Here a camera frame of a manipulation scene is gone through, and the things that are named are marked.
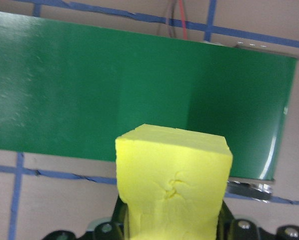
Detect green conveyor belt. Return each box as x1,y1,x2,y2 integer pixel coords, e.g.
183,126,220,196
0,9,299,201

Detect thin red cable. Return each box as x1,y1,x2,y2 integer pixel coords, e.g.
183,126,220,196
178,0,190,41

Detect yellow foam block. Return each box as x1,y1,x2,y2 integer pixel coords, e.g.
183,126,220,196
114,123,234,240

